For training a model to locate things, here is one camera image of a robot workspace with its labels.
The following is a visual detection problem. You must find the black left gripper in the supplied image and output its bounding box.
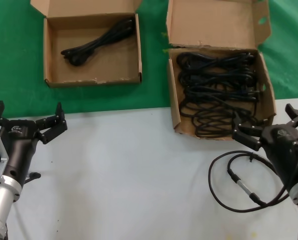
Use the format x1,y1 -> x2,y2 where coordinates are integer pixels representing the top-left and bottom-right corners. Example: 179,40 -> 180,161
0,100 -> 69,186

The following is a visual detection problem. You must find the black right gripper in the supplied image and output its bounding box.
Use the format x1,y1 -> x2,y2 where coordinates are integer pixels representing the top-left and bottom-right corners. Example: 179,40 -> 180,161
231,103 -> 298,191

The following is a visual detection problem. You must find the black power cable bundle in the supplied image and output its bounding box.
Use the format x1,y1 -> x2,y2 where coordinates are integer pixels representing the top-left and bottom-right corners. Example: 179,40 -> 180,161
60,19 -> 135,67
182,83 -> 262,103
176,52 -> 256,73
178,70 -> 259,88

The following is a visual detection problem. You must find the cardboard box with intact lid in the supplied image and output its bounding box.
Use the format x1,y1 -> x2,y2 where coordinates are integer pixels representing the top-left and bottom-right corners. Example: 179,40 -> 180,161
30,0 -> 143,89

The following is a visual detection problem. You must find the cardboard box with torn lid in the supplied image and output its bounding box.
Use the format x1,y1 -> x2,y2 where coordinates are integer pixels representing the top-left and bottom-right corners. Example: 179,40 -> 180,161
165,0 -> 277,142

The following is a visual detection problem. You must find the green table cloth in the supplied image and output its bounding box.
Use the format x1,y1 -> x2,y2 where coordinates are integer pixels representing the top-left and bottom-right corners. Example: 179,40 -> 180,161
0,0 -> 298,119

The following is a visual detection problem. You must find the small black cable plug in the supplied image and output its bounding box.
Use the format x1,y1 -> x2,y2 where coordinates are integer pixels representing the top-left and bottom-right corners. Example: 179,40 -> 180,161
23,171 -> 42,185

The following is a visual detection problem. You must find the loose black power cable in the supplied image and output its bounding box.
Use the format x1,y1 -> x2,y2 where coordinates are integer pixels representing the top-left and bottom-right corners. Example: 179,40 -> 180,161
180,99 -> 263,139

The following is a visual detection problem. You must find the black cable with silver connector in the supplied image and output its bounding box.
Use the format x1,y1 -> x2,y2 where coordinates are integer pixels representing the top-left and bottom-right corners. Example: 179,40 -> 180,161
208,149 -> 298,240

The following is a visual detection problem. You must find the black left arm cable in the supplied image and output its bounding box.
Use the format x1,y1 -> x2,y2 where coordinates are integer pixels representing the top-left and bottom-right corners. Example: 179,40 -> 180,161
2,221 -> 10,240

